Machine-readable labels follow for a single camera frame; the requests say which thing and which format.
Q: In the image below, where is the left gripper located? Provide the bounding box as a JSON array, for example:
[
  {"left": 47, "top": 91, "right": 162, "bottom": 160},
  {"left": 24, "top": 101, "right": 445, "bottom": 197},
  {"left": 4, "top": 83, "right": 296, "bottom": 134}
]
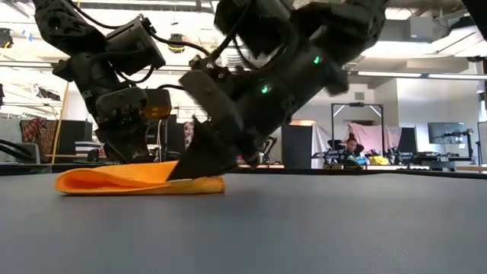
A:
[{"left": 75, "top": 72, "right": 173, "bottom": 164}]

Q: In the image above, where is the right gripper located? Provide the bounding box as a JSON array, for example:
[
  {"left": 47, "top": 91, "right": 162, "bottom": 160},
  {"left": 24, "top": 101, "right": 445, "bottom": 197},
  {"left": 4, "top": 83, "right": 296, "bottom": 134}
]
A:
[{"left": 167, "top": 70, "right": 290, "bottom": 180}]

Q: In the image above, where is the yellow microfibre towel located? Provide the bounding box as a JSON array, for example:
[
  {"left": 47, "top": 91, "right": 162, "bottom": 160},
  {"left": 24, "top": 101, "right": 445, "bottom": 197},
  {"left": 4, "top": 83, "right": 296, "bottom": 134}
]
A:
[{"left": 54, "top": 160, "right": 227, "bottom": 196}]

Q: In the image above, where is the black box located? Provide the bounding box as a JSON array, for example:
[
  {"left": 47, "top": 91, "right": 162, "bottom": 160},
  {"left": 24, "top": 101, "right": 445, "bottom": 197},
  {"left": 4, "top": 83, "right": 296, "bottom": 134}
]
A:
[{"left": 56, "top": 119, "right": 94, "bottom": 155}]

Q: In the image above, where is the black hanging ceiling device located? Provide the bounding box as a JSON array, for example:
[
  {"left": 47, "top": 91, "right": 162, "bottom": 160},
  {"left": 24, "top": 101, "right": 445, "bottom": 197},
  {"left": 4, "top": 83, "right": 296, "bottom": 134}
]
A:
[{"left": 167, "top": 33, "right": 187, "bottom": 54}]

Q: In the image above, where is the black upright panel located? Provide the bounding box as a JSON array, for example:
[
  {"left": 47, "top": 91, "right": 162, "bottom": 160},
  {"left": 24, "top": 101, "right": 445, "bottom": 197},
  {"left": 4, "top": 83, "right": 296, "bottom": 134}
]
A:
[{"left": 281, "top": 124, "right": 314, "bottom": 170}]

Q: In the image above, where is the blue-grey table mat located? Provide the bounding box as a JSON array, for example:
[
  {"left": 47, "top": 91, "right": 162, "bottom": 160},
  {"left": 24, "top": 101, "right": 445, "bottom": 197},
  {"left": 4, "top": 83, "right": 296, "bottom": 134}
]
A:
[{"left": 0, "top": 173, "right": 487, "bottom": 274}]

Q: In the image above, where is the red patterned fabric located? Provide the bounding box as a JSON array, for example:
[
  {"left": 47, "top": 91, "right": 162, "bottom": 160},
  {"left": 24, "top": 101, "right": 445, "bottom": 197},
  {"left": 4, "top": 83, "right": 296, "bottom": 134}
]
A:
[{"left": 19, "top": 117, "right": 58, "bottom": 164}]

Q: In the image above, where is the person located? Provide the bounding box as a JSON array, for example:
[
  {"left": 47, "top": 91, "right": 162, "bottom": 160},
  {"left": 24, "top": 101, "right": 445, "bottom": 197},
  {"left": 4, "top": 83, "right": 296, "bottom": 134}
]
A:
[{"left": 342, "top": 132, "right": 362, "bottom": 168}]

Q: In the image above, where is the pink cloth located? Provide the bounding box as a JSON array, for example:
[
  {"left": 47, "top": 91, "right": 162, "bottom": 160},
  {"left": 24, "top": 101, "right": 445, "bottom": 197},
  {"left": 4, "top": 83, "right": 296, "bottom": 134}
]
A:
[{"left": 348, "top": 122, "right": 403, "bottom": 156}]

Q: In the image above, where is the white ceiling light bar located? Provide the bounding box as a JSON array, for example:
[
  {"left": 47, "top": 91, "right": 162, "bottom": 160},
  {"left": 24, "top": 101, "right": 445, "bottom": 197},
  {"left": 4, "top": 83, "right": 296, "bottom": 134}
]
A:
[{"left": 356, "top": 70, "right": 487, "bottom": 81}]

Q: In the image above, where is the black computer monitor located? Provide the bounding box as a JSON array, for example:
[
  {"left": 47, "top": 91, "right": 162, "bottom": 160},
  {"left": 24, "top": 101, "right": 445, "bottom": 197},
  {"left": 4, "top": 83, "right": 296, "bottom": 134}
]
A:
[{"left": 427, "top": 121, "right": 467, "bottom": 145}]

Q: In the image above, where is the yellow cable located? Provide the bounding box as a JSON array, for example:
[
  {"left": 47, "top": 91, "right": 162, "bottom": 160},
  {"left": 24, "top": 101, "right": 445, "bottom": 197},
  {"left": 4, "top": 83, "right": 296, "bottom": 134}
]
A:
[{"left": 50, "top": 81, "right": 70, "bottom": 165}]

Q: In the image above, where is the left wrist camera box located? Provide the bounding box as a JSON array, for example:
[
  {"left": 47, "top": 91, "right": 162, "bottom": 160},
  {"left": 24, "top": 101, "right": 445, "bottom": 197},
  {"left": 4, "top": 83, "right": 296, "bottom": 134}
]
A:
[{"left": 105, "top": 15, "right": 167, "bottom": 76}]

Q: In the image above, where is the black metal table frame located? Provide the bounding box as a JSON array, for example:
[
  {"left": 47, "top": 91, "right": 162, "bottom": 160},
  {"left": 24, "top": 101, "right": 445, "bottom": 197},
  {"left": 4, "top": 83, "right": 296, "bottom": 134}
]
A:
[{"left": 0, "top": 162, "right": 487, "bottom": 180}]

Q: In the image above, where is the black stand frame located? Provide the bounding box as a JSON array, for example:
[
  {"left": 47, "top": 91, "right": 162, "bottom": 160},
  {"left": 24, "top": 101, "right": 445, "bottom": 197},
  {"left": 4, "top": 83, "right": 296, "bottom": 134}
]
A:
[{"left": 329, "top": 101, "right": 385, "bottom": 169}]

